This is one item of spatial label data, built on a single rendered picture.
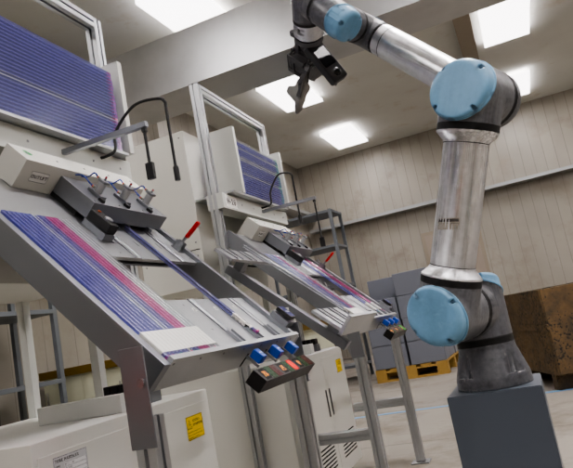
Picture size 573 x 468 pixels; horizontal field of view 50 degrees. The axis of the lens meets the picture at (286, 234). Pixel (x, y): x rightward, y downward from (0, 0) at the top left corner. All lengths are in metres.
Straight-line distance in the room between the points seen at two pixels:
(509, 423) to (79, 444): 0.87
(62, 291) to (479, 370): 0.83
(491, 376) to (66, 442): 0.87
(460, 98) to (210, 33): 4.89
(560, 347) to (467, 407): 3.35
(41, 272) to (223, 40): 4.74
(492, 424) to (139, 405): 0.67
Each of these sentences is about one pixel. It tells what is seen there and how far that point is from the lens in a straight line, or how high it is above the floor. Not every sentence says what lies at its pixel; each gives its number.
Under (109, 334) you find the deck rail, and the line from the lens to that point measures 1.18.
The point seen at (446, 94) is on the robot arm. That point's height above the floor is 1.10.
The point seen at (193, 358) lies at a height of 0.72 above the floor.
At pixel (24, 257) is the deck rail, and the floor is 0.97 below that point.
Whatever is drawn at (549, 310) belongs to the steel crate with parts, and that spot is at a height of 0.55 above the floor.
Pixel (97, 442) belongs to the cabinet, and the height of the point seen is 0.58.
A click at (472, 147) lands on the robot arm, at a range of 1.18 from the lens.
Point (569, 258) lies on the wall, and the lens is 12.47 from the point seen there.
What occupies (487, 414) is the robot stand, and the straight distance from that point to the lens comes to 1.30.
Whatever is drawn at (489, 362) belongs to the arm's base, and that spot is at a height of 0.60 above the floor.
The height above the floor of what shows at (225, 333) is 0.76.
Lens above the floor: 0.73
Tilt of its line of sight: 9 degrees up
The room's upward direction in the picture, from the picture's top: 11 degrees counter-clockwise
